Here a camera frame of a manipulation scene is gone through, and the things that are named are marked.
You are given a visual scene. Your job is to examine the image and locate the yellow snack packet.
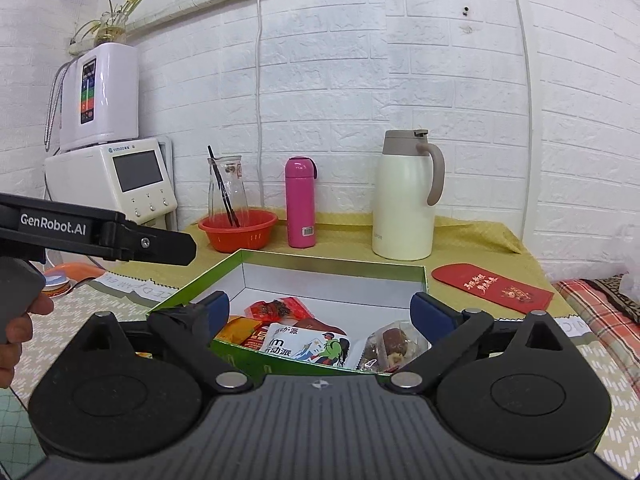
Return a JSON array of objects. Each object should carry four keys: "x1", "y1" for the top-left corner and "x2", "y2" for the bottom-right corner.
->
[{"x1": 214, "y1": 315, "x2": 267, "y2": 350}]

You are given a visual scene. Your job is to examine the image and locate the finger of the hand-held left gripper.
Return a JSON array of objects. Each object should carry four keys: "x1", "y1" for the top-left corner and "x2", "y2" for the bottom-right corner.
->
[{"x1": 102, "y1": 212, "x2": 198, "y2": 266}]

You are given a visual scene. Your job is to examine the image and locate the green cardboard box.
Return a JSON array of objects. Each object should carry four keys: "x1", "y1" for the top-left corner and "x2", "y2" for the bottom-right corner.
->
[{"x1": 146, "y1": 248, "x2": 430, "y2": 387}]

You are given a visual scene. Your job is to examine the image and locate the red envelope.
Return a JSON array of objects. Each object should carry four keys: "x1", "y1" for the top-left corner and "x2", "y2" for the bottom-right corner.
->
[{"x1": 431, "y1": 263, "x2": 555, "y2": 315}]

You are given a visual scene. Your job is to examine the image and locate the red wrapped snack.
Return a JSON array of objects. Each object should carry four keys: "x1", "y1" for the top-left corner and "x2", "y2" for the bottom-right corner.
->
[{"x1": 248, "y1": 296, "x2": 314, "y2": 324}]

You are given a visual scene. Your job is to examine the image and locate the pink thermos bottle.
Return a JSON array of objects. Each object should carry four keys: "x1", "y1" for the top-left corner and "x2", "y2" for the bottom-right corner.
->
[{"x1": 284, "y1": 156, "x2": 319, "y2": 249}]

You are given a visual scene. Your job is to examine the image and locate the white hiker print snack packet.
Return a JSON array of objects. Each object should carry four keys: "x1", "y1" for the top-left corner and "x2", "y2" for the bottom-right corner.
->
[{"x1": 260, "y1": 323, "x2": 367, "y2": 372}]

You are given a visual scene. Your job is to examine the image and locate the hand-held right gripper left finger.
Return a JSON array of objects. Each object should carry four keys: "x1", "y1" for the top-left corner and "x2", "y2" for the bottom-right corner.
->
[{"x1": 80, "y1": 290, "x2": 256, "y2": 395}]

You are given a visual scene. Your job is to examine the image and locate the red plastic basket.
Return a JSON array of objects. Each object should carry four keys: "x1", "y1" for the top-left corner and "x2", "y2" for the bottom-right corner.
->
[{"x1": 198, "y1": 209, "x2": 279, "y2": 254}]

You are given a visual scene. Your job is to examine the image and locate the grey hose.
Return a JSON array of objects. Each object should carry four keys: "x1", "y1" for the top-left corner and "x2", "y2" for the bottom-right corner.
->
[{"x1": 44, "y1": 59, "x2": 72, "y2": 155}]

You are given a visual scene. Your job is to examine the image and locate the patterned tablecloth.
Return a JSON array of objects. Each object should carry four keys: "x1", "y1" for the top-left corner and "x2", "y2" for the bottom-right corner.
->
[{"x1": 0, "y1": 270, "x2": 640, "y2": 479}]

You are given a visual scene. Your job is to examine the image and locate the white wall cable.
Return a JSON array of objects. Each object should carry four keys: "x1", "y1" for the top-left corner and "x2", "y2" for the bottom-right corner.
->
[{"x1": 254, "y1": 0, "x2": 267, "y2": 212}]

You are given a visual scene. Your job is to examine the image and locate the glass carafe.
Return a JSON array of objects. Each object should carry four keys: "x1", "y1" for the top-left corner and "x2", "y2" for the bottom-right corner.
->
[{"x1": 207, "y1": 155, "x2": 250, "y2": 229}]

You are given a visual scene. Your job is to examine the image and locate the leopard print cloth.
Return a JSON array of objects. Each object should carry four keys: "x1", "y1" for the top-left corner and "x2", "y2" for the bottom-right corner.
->
[{"x1": 554, "y1": 274, "x2": 640, "y2": 363}]

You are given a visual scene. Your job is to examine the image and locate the clear wrapped date snack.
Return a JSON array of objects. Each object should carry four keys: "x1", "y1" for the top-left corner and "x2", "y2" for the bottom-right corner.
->
[{"x1": 359, "y1": 324, "x2": 432, "y2": 374}]

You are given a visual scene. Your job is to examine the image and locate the black stirrer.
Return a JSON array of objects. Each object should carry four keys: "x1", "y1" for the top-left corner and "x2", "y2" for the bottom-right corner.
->
[{"x1": 207, "y1": 145, "x2": 242, "y2": 229}]

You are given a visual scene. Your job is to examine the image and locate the orange tray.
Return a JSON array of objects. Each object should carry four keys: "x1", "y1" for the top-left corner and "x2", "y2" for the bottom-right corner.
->
[{"x1": 42, "y1": 262, "x2": 107, "y2": 302}]

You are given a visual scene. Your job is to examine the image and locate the potted green plant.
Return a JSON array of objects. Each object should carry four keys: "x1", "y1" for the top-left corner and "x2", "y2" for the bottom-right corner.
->
[{"x1": 69, "y1": 0, "x2": 158, "y2": 47}]

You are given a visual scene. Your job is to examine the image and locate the white water dispenser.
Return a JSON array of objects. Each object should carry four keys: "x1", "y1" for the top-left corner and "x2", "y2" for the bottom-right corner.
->
[{"x1": 44, "y1": 137, "x2": 179, "y2": 233}]

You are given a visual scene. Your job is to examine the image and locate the clear plastic bag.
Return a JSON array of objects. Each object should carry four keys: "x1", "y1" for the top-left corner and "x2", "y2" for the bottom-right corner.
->
[{"x1": 618, "y1": 224, "x2": 640, "y2": 293}]

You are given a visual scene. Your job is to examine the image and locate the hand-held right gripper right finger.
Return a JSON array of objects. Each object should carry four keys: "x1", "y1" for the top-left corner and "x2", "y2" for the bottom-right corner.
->
[{"x1": 387, "y1": 292, "x2": 576, "y2": 395}]

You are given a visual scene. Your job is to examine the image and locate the cream thermos jug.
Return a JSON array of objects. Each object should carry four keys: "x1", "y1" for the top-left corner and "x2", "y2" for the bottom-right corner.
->
[{"x1": 371, "y1": 129, "x2": 446, "y2": 261}]

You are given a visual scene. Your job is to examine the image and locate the person's left hand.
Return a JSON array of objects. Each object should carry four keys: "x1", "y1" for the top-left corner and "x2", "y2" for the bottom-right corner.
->
[{"x1": 0, "y1": 292, "x2": 55, "y2": 390}]

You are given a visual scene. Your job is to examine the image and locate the white water purifier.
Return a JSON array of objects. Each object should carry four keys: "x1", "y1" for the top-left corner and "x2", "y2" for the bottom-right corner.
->
[{"x1": 59, "y1": 42, "x2": 139, "y2": 152}]

